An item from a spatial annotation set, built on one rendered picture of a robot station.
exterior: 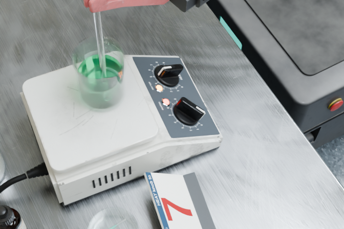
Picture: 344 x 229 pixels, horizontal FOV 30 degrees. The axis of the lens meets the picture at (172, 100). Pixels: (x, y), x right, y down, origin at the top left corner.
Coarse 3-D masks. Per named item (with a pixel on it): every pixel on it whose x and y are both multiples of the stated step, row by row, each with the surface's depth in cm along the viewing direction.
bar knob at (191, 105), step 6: (180, 102) 72; (186, 102) 72; (174, 108) 73; (180, 108) 72; (186, 108) 72; (192, 108) 72; (198, 108) 72; (180, 114) 72; (186, 114) 73; (192, 114) 72; (198, 114) 72; (180, 120) 72; (186, 120) 72; (192, 120) 73; (198, 120) 73
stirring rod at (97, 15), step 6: (96, 12) 56; (96, 18) 56; (96, 24) 57; (96, 30) 58; (96, 36) 59; (102, 36) 59; (102, 42) 60; (102, 48) 60; (102, 54) 61; (102, 60) 62; (102, 66) 63; (102, 72) 64
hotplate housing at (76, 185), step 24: (144, 96) 72; (144, 144) 69; (168, 144) 69; (192, 144) 72; (216, 144) 74; (48, 168) 67; (96, 168) 68; (120, 168) 69; (144, 168) 72; (72, 192) 69; (96, 192) 72
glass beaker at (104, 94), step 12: (84, 36) 64; (108, 36) 65; (84, 48) 66; (96, 48) 66; (108, 48) 66; (120, 48) 65; (72, 60) 64; (120, 60) 66; (120, 72) 63; (84, 84) 64; (96, 84) 64; (108, 84) 64; (120, 84) 65; (84, 96) 67; (96, 96) 65; (108, 96) 66; (120, 96) 67; (96, 108) 68; (108, 108) 68
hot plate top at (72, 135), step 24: (72, 72) 71; (24, 96) 70; (48, 96) 69; (72, 96) 69; (48, 120) 68; (72, 120) 68; (96, 120) 68; (120, 120) 68; (144, 120) 68; (48, 144) 66; (72, 144) 66; (96, 144) 67; (120, 144) 67; (72, 168) 65
